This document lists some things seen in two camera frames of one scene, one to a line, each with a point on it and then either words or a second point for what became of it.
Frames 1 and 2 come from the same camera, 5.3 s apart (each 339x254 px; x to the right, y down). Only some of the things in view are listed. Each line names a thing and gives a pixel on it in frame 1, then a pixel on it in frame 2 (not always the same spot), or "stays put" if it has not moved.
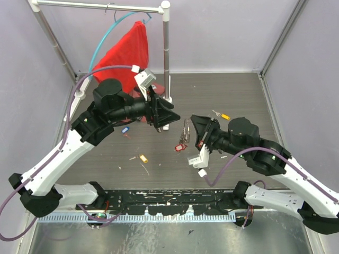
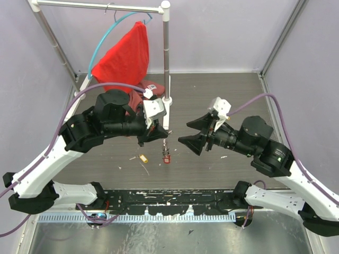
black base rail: x=169 y=202 stays put
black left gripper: x=158 y=110 → x=155 y=132
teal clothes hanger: x=107 y=30 stays put
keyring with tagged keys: x=185 y=137 → x=166 y=151
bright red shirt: x=131 y=49 stays put
